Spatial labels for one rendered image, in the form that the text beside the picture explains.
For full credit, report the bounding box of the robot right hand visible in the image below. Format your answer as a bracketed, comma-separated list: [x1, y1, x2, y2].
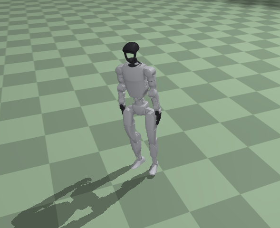
[120, 104, 126, 115]

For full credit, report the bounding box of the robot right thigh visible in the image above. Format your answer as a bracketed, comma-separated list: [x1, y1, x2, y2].
[123, 105, 141, 142]

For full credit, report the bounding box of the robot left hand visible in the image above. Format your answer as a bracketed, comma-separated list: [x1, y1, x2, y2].
[155, 111, 161, 125]

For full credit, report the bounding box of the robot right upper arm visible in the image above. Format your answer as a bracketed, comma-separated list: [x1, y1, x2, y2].
[115, 64, 126, 92]

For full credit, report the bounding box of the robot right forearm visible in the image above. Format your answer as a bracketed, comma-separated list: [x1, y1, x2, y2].
[118, 91, 126, 107]

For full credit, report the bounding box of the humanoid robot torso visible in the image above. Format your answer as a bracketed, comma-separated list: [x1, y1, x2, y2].
[122, 61, 149, 115]

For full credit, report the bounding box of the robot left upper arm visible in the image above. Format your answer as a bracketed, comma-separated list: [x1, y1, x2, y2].
[143, 66, 156, 97]

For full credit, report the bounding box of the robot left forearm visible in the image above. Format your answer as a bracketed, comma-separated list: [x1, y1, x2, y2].
[151, 90, 162, 114]

